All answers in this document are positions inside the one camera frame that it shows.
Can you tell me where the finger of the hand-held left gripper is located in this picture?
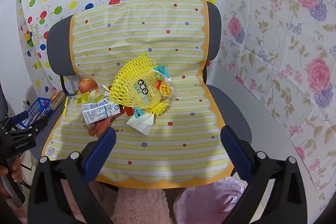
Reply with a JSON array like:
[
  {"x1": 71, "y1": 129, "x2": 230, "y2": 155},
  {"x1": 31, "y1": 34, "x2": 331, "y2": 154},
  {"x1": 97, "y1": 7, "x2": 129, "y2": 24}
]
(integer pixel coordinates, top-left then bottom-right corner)
[
  {"x1": 14, "y1": 116, "x2": 49, "y2": 138},
  {"x1": 0, "y1": 110, "x2": 29, "y2": 132}
]

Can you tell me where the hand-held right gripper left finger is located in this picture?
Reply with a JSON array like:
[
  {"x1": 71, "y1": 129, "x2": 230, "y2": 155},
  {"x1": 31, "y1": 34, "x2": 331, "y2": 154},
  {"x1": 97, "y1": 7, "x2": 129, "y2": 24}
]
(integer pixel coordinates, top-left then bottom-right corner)
[{"x1": 28, "y1": 127, "x2": 117, "y2": 224}]

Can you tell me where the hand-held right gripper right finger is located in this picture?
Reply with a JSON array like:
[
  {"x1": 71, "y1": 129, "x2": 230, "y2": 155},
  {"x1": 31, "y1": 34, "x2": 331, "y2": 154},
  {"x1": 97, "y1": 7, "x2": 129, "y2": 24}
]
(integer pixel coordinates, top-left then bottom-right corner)
[{"x1": 220, "y1": 125, "x2": 307, "y2": 224}]

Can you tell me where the blue plastic basket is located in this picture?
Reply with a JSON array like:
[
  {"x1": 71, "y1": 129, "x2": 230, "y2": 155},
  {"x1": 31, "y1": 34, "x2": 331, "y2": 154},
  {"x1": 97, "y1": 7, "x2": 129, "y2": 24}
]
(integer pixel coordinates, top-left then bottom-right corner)
[{"x1": 16, "y1": 97, "x2": 52, "y2": 128}]

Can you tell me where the white milk carton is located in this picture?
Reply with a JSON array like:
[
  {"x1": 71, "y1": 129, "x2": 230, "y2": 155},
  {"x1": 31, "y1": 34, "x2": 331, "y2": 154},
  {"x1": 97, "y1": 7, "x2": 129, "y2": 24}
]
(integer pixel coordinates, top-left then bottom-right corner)
[{"x1": 82, "y1": 97, "x2": 121, "y2": 125}]

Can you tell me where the clear packet with yellow label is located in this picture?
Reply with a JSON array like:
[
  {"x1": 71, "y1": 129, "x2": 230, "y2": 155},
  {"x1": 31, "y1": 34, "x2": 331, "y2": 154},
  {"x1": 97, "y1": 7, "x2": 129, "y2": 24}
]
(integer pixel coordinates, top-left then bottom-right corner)
[{"x1": 63, "y1": 91, "x2": 91, "y2": 117}]

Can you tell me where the white paper wrapper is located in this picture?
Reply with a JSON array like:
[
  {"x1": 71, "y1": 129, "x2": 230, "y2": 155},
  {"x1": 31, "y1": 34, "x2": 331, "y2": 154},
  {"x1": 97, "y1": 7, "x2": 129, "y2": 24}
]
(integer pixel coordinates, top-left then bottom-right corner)
[{"x1": 126, "y1": 107, "x2": 155, "y2": 136}]

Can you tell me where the pink plastic bag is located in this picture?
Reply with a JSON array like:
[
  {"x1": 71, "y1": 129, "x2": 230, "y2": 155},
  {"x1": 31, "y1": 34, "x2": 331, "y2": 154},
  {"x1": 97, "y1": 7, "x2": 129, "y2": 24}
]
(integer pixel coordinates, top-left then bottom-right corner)
[{"x1": 173, "y1": 178, "x2": 246, "y2": 224}]

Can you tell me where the yellow net snack bag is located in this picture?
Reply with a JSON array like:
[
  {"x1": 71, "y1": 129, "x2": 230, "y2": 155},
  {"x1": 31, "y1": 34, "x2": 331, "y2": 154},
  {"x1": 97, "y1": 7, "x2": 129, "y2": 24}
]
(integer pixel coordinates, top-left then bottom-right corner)
[{"x1": 110, "y1": 54, "x2": 171, "y2": 116}]

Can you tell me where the dried mango packet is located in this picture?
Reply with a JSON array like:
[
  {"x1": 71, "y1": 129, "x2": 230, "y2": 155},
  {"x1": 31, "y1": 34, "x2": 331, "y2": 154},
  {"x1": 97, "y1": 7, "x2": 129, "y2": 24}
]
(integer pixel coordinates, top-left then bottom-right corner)
[{"x1": 131, "y1": 67, "x2": 175, "y2": 106}]

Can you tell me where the person's left hand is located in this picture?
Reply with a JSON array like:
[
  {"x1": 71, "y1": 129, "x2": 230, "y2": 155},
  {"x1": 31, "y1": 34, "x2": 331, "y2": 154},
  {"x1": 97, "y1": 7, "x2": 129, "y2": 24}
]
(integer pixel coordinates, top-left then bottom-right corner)
[{"x1": 0, "y1": 155, "x2": 24, "y2": 198}]

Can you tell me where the orange knit glove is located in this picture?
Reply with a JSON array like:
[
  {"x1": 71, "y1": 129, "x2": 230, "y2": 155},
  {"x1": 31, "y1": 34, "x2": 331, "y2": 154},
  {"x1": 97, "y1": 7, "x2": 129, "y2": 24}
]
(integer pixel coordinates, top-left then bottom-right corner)
[{"x1": 89, "y1": 108, "x2": 132, "y2": 138}]

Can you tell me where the red paper envelope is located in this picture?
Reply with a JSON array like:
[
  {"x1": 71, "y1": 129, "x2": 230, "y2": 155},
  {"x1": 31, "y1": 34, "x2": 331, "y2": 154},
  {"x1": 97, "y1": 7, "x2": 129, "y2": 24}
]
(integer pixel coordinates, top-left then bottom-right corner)
[{"x1": 122, "y1": 105, "x2": 137, "y2": 117}]

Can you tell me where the small crumpled snack wrapper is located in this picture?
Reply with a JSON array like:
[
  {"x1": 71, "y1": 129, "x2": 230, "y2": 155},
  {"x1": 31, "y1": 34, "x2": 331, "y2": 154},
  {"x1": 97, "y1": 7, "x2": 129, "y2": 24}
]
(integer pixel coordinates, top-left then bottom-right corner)
[{"x1": 91, "y1": 84, "x2": 113, "y2": 104}]

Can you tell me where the pink fluffy rug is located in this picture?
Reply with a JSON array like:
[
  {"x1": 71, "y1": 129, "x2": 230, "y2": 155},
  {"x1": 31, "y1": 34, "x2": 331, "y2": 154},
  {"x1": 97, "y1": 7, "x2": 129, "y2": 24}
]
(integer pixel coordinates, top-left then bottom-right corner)
[{"x1": 60, "y1": 179, "x2": 174, "y2": 224}]

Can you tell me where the red apple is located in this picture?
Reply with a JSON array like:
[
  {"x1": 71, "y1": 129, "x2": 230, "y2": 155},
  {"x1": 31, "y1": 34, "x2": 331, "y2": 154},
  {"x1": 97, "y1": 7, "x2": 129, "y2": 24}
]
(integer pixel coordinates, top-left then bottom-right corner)
[{"x1": 78, "y1": 78, "x2": 98, "y2": 95}]

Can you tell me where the grey office chair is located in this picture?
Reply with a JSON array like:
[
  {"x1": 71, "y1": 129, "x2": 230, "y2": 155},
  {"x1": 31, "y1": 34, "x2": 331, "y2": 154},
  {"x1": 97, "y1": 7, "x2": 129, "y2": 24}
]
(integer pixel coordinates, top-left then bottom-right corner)
[{"x1": 25, "y1": 0, "x2": 252, "y2": 188}]

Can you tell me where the small blue white wrapper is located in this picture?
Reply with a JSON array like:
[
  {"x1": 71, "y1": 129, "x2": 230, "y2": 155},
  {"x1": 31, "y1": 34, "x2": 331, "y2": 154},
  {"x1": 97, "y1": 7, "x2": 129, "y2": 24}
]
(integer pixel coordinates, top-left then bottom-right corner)
[{"x1": 154, "y1": 65, "x2": 169, "y2": 77}]

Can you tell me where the yellow striped plastic cloth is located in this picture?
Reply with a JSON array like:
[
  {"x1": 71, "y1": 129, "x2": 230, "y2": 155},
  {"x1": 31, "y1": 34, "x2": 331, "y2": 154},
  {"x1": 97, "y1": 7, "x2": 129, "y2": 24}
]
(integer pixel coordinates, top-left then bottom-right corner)
[{"x1": 41, "y1": 0, "x2": 234, "y2": 185}]

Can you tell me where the floral wall cloth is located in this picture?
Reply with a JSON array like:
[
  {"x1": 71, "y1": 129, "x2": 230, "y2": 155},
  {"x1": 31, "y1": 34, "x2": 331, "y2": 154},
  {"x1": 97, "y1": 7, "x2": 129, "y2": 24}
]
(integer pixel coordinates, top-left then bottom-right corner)
[{"x1": 205, "y1": 0, "x2": 336, "y2": 188}]

